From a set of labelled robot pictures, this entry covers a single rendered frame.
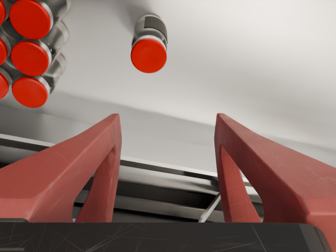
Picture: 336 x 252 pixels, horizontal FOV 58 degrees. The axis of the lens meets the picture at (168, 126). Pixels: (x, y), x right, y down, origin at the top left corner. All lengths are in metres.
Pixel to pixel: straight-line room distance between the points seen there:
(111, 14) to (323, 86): 0.17
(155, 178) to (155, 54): 0.16
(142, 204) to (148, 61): 0.16
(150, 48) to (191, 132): 0.11
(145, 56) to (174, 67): 0.06
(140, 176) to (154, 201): 0.03
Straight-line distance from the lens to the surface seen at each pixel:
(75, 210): 0.30
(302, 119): 0.28
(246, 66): 0.24
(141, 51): 0.17
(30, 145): 0.27
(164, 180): 0.30
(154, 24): 0.20
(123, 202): 0.30
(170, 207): 0.30
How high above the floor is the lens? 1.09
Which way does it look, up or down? 54 degrees down
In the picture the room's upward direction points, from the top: 177 degrees clockwise
